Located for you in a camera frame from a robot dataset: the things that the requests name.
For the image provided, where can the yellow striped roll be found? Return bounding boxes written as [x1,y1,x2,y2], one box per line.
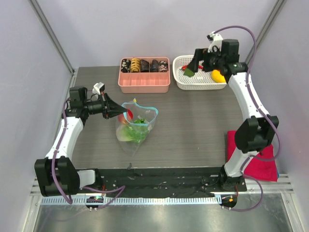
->
[130,58,140,73]

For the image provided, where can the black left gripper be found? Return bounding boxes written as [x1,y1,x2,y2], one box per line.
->
[83,92,127,119]

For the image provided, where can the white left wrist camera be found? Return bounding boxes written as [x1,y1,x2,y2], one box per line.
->
[92,82,105,95]

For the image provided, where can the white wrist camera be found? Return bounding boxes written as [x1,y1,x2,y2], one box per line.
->
[207,31,223,53]
[92,82,105,95]

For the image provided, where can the small green toy leaf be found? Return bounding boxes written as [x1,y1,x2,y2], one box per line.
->
[183,68,195,77]

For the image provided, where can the black floral sushi roll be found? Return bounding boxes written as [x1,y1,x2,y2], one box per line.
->
[121,58,131,73]

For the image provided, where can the pink divided tray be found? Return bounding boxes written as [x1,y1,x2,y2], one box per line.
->
[118,57,171,94]

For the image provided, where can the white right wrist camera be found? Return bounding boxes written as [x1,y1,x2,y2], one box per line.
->
[207,31,223,53]

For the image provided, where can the red folded cloth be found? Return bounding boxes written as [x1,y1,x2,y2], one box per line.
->
[226,130,279,182]

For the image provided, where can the red toy tomato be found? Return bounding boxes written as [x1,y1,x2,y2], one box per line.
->
[117,109,133,124]

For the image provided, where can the green toy lettuce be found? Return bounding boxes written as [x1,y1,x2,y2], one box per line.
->
[116,118,152,144]

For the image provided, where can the red toy chili pepper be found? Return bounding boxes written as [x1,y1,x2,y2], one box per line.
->
[181,65,203,71]

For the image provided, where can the black blue roll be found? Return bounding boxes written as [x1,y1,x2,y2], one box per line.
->
[150,59,159,73]

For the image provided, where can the dark brown roll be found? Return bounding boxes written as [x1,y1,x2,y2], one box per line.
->
[140,59,150,73]

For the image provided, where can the white slotted cable duct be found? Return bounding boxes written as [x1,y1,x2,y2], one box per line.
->
[41,195,222,205]

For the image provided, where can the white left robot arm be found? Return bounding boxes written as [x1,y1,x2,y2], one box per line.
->
[34,82,126,200]

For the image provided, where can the white perforated basket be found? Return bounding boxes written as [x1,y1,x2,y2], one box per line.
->
[172,55,226,90]

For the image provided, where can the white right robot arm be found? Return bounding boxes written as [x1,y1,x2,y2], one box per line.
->
[184,39,279,191]

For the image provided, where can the clear zip top bag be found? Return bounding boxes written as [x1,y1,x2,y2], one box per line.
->
[115,98,158,156]

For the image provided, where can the black pink roll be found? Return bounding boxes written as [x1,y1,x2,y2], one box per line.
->
[159,60,169,73]

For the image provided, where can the yellow toy mango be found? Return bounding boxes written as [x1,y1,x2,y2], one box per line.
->
[211,70,226,83]

